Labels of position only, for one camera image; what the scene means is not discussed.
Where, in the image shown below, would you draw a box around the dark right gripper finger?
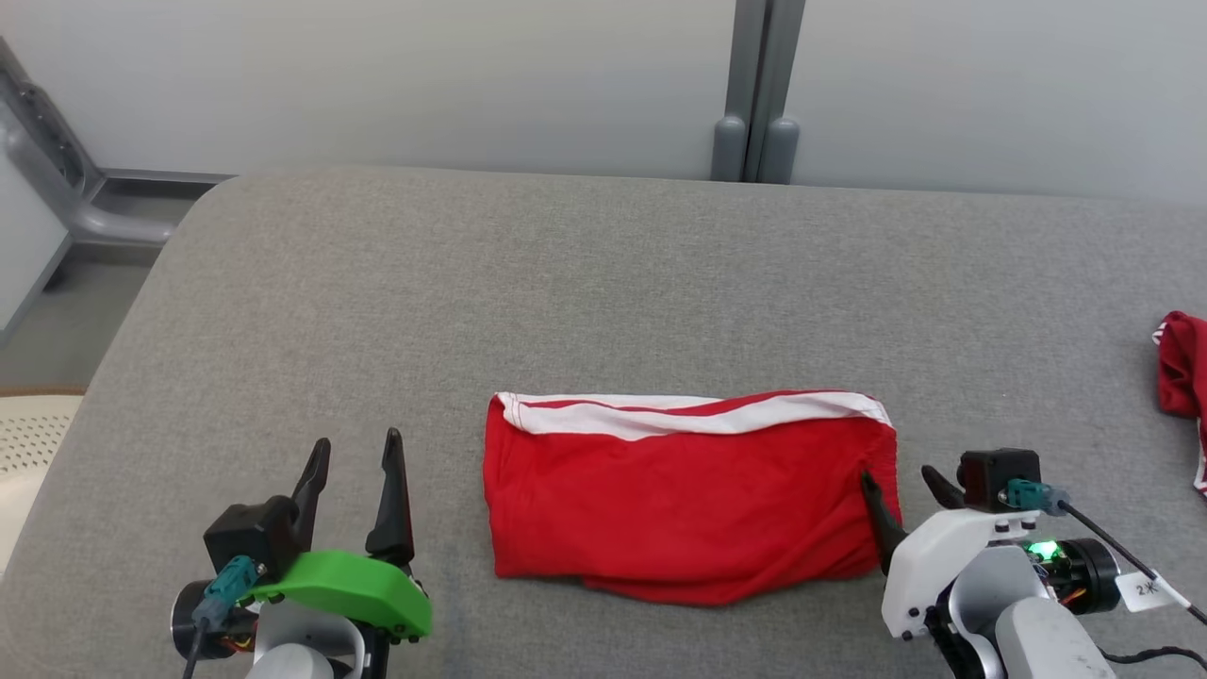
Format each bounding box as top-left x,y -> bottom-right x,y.
921,465 -> 967,511
859,472 -> 908,576

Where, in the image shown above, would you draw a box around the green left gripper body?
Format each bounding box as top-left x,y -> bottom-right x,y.
247,551 -> 434,644

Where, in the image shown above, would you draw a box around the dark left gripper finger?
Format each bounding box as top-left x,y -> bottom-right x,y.
290,438 -> 333,553
366,427 -> 416,569

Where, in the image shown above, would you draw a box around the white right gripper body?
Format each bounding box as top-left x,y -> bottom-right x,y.
882,507 -> 1043,642

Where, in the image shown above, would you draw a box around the red shorts with white stripe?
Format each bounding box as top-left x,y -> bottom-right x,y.
483,389 -> 901,606

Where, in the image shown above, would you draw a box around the red jersey with white sleeves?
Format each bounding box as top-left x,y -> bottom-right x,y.
1152,310 -> 1207,498

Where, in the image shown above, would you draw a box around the beige perforated laundry basket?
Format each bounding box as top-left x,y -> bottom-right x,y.
0,394 -> 86,576

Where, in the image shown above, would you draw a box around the black cable teal plug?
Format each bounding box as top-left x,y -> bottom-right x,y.
1004,479 -> 1207,672
179,555 -> 267,679

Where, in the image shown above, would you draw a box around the white paper tag on cable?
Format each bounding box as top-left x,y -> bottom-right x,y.
1115,571 -> 1191,614

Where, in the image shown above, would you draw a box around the grey metal frame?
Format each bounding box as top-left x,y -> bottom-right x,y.
0,38 -> 237,345

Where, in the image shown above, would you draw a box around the grey partition post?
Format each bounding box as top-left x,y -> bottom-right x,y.
710,0 -> 808,185

